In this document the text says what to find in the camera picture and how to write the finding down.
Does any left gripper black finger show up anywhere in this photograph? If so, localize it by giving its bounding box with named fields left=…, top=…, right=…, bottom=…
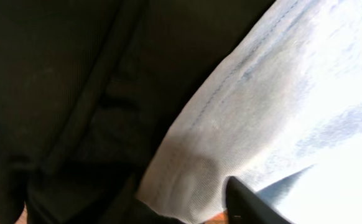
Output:
left=225, top=176, right=290, bottom=224

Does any light blue t-shirt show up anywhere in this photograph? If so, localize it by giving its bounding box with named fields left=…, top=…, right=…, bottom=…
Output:
left=137, top=0, right=362, bottom=223

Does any black shirt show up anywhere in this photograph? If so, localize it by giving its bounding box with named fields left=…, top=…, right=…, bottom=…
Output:
left=0, top=0, right=272, bottom=223

